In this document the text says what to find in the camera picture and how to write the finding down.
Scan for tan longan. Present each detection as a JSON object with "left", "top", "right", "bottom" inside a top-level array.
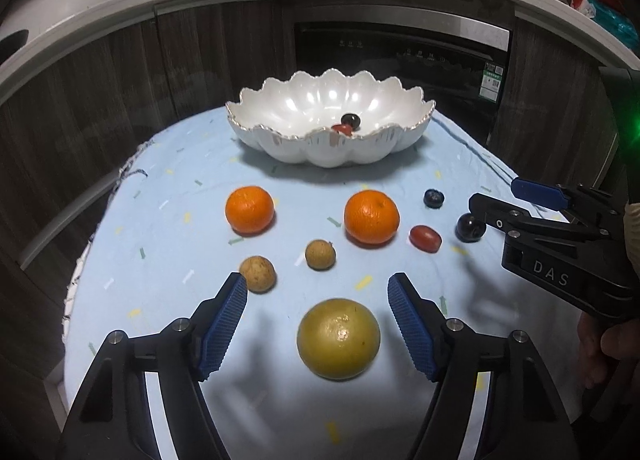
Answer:
[
  {"left": 305, "top": 239, "right": 336, "bottom": 271},
  {"left": 239, "top": 255, "right": 277, "bottom": 293}
]

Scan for orange tangerine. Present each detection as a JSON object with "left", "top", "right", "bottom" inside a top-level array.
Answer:
[
  {"left": 344, "top": 189, "right": 400, "bottom": 246},
  {"left": 224, "top": 186, "right": 274, "bottom": 235}
]

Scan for dark grape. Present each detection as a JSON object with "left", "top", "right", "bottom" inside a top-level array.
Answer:
[{"left": 454, "top": 212, "right": 486, "bottom": 243}]

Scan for dark plum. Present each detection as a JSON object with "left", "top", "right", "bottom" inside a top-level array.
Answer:
[{"left": 341, "top": 113, "right": 361, "bottom": 131}]

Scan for white scalloped ceramic bowl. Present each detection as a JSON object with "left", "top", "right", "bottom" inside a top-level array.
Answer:
[{"left": 226, "top": 69, "right": 436, "bottom": 169}]

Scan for black wok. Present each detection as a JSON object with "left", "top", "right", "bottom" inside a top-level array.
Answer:
[{"left": 0, "top": 29, "right": 29, "bottom": 65}]

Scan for blueberry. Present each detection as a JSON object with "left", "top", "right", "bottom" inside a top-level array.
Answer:
[{"left": 423, "top": 188, "right": 445, "bottom": 209}]

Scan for yellow-green round fruit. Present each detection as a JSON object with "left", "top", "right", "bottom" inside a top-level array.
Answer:
[{"left": 296, "top": 298, "right": 381, "bottom": 381}]

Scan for built-in black dishwasher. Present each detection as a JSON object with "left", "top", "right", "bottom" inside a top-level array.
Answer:
[{"left": 294, "top": 5, "right": 511, "bottom": 145}]

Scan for light blue patterned tablecloth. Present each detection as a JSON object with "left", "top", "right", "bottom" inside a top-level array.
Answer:
[{"left": 64, "top": 108, "right": 582, "bottom": 459}]

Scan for person's right hand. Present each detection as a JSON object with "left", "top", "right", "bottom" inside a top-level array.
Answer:
[{"left": 577, "top": 313, "right": 639, "bottom": 388}]

